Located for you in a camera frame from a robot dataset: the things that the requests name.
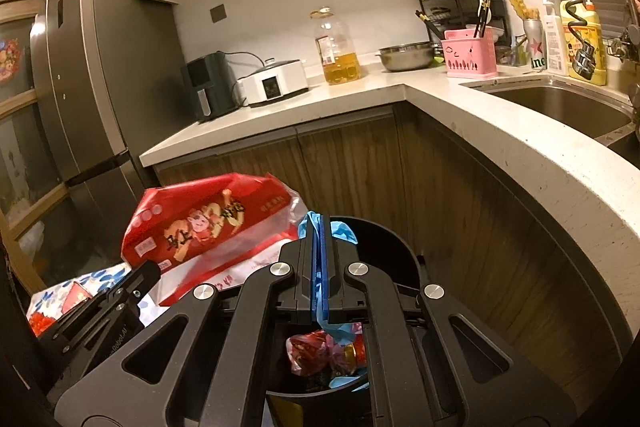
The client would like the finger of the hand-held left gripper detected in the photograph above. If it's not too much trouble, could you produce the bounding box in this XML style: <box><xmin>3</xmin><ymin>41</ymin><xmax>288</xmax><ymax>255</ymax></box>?
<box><xmin>51</xmin><ymin>261</ymin><xmax>162</xmax><ymax>334</ymax></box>

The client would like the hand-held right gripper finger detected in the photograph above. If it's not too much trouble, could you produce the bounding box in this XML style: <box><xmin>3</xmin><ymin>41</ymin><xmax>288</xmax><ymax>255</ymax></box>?
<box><xmin>319</xmin><ymin>216</ymin><xmax>583</xmax><ymax>427</ymax></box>
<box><xmin>54</xmin><ymin>209</ymin><xmax>319</xmax><ymax>427</ymax></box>

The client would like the blue glove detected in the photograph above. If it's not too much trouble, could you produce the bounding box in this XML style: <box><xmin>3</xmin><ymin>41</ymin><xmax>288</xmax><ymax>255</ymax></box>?
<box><xmin>297</xmin><ymin>211</ymin><xmax>362</xmax><ymax>339</ymax></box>

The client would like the black trash bin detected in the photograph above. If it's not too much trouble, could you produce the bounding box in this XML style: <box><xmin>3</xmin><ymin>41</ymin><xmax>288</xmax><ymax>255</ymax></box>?
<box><xmin>265</xmin><ymin>216</ymin><xmax>431</xmax><ymax>427</ymax></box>

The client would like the red snack package bag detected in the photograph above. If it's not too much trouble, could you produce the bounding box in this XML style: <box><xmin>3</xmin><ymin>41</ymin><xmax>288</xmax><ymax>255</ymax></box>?
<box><xmin>121</xmin><ymin>172</ymin><xmax>308</xmax><ymax>308</ymax></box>

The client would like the red plastic bag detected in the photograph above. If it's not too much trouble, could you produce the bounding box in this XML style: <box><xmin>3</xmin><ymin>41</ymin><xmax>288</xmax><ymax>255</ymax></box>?
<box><xmin>286</xmin><ymin>329</ymin><xmax>341</xmax><ymax>378</ymax></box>

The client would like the red small package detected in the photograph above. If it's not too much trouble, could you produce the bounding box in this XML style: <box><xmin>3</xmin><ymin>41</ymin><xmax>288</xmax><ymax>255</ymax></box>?
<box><xmin>64</xmin><ymin>282</ymin><xmax>97</xmax><ymax>314</ymax></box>

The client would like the red crumpled wrapper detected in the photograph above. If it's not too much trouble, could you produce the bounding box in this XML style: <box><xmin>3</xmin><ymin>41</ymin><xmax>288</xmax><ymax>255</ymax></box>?
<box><xmin>29</xmin><ymin>312</ymin><xmax>53</xmax><ymax>338</ymax></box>

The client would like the wooden lower cabinet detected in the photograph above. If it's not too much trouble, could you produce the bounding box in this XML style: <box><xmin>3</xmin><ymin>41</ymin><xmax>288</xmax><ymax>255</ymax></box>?
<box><xmin>150</xmin><ymin>102</ymin><xmax>640</xmax><ymax>408</ymax></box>

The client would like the white electric cooker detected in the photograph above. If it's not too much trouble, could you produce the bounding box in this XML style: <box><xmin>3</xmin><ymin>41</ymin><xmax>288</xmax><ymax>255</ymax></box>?
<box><xmin>236</xmin><ymin>58</ymin><xmax>309</xmax><ymax>108</ymax></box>

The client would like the cooking oil bottle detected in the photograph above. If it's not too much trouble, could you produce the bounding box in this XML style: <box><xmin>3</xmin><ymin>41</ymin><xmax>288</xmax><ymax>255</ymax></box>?
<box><xmin>309</xmin><ymin>7</ymin><xmax>362</xmax><ymax>86</ymax></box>

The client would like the dark green air fryer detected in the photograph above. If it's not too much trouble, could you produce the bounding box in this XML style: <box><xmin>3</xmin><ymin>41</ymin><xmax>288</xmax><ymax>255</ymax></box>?
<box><xmin>180</xmin><ymin>52</ymin><xmax>240</xmax><ymax>124</ymax></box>

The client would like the grey steel refrigerator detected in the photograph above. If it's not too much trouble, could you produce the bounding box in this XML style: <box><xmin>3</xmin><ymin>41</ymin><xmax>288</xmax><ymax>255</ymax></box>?
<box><xmin>29</xmin><ymin>0</ymin><xmax>188</xmax><ymax>268</ymax></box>

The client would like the wooden glass sliding door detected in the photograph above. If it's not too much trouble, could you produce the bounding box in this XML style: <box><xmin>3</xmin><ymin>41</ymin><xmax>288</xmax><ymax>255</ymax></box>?
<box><xmin>0</xmin><ymin>0</ymin><xmax>71</xmax><ymax>293</ymax></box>

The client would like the stainless steel pot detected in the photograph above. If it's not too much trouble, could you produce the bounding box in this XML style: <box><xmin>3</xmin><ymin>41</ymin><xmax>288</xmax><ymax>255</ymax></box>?
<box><xmin>376</xmin><ymin>41</ymin><xmax>437</xmax><ymax>72</ymax></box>

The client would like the white kitchen countertop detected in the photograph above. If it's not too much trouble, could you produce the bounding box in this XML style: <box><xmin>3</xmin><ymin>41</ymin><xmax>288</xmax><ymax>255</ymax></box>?
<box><xmin>139</xmin><ymin>64</ymin><xmax>640</xmax><ymax>308</ymax></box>

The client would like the pink utensil holder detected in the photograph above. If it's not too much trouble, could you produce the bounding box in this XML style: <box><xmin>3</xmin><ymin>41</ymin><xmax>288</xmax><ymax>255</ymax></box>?
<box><xmin>440</xmin><ymin>27</ymin><xmax>498</xmax><ymax>79</ymax></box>

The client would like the red round door decoration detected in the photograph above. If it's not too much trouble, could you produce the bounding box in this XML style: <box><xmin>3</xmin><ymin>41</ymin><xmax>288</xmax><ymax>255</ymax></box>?
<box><xmin>0</xmin><ymin>38</ymin><xmax>26</xmax><ymax>82</ymax></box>

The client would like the stainless steel sink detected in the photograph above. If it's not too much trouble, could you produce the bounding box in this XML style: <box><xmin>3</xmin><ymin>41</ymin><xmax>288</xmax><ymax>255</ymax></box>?
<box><xmin>460</xmin><ymin>74</ymin><xmax>636</xmax><ymax>140</ymax></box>

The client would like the black chopsticks bundle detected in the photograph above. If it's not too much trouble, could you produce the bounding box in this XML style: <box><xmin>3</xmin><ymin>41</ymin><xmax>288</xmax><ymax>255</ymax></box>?
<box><xmin>472</xmin><ymin>0</ymin><xmax>501</xmax><ymax>38</ymax></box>

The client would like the silver can red star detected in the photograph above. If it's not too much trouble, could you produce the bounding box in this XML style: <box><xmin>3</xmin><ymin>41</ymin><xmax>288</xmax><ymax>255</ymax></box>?
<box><xmin>522</xmin><ymin>18</ymin><xmax>548</xmax><ymax>72</ymax></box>

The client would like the white pump bottle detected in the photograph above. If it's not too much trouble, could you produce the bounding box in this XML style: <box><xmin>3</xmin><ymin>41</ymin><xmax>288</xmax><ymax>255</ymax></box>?
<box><xmin>542</xmin><ymin>0</ymin><xmax>571</xmax><ymax>76</ymax></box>

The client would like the yellow detergent bottle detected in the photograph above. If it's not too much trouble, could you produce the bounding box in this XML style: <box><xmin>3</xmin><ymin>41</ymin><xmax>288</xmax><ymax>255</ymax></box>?
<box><xmin>559</xmin><ymin>0</ymin><xmax>608</xmax><ymax>86</ymax></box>

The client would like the black power cable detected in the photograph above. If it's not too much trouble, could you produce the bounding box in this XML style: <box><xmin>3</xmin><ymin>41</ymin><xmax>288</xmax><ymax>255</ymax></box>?
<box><xmin>222</xmin><ymin>51</ymin><xmax>266</xmax><ymax>108</ymax></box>

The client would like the black wire dish rack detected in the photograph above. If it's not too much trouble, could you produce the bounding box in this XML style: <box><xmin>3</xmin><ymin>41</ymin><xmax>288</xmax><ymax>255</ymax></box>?
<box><xmin>417</xmin><ymin>0</ymin><xmax>511</xmax><ymax>58</ymax></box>

